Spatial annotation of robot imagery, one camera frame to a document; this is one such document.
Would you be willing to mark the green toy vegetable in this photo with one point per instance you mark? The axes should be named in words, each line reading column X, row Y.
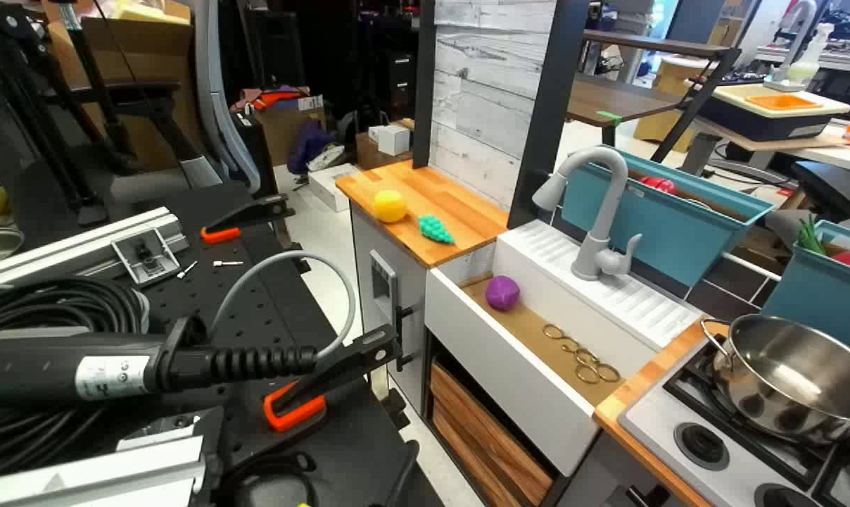
column 434, row 230

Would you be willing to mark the white cabinet door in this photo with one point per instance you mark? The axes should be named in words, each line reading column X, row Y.
column 374, row 234

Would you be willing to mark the yellow toy lemon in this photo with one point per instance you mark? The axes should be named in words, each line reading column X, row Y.
column 389, row 204

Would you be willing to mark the purple toy vegetable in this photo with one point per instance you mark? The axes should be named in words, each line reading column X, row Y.
column 502, row 295

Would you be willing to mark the flat white box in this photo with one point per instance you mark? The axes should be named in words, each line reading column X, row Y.
column 330, row 188

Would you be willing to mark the small white box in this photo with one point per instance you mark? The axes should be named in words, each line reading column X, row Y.
column 389, row 138

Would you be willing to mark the white toy sink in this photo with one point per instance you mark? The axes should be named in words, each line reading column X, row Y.
column 499, row 366

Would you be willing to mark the blue purple cloth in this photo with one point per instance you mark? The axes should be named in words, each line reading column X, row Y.
column 307, row 144

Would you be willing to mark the white plank backboard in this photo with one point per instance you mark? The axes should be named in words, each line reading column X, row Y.
column 486, row 85

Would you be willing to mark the small cardboard box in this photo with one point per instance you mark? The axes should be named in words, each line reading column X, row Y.
column 288, row 128

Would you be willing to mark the wooden drawer front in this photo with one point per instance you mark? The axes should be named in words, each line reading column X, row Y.
column 483, row 438

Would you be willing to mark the gold rings in sink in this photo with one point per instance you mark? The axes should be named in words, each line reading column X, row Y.
column 587, row 358

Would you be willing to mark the black clamp orange grip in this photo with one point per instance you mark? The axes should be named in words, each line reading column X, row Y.
column 300, row 399

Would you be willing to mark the grey toy faucet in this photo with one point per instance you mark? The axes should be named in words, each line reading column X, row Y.
column 614, row 188

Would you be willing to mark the red toy vegetable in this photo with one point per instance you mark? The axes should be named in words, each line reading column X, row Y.
column 659, row 183

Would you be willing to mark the large teal bin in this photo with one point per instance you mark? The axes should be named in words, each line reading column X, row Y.
column 673, row 227

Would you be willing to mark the dark wooden shelf table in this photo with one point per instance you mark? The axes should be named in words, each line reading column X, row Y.
column 623, row 99

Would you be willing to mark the white toy stove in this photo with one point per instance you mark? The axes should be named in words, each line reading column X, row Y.
column 659, row 423

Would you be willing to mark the large cardboard box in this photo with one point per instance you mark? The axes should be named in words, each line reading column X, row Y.
column 139, row 45

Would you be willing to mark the long aluminium extrusion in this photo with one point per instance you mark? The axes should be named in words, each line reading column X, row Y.
column 70, row 247

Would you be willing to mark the yellow white toy basin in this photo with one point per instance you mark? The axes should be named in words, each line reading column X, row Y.
column 779, row 107

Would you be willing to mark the green leafy toy produce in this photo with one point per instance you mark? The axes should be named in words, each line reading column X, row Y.
column 808, row 234

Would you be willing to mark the silver metal pot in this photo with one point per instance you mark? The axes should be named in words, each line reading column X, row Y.
column 801, row 376

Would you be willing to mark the aluminium extrusion block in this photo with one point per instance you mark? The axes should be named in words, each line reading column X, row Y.
column 98, row 473

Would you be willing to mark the teal bin with produce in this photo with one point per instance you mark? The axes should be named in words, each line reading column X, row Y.
column 821, row 306

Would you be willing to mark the white spray bottle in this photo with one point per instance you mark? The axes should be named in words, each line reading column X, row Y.
column 808, row 57

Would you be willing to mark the black metal stand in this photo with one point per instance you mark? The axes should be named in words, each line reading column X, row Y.
column 18, row 57

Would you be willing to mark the narrow black frame post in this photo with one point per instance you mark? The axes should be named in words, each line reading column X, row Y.
column 424, row 85

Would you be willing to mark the wide black frame post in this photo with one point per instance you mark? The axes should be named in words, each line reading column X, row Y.
column 549, row 103

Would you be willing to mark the metal corner bracket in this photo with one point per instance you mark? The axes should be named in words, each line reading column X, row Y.
column 144, row 257

